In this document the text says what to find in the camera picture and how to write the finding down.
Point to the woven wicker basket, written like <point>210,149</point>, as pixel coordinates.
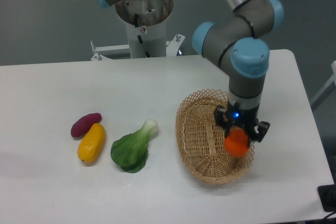
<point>201,142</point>

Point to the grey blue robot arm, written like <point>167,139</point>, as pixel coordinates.
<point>236,48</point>

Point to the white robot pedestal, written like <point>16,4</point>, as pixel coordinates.
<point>145,22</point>

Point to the black device at edge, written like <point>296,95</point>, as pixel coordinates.
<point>327,197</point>

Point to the orange fruit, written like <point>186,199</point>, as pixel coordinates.
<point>236,144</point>

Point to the white frame at right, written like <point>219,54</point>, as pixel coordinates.
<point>327,88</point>

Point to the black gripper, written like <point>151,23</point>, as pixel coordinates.
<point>231,116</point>

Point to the green bok choy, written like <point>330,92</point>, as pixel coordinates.
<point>130,152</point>

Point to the purple sweet potato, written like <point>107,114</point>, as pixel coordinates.
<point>83,125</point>

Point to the white metal base frame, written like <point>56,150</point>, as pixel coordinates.
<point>172,49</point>

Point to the yellow mango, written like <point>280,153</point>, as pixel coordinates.
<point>92,144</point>

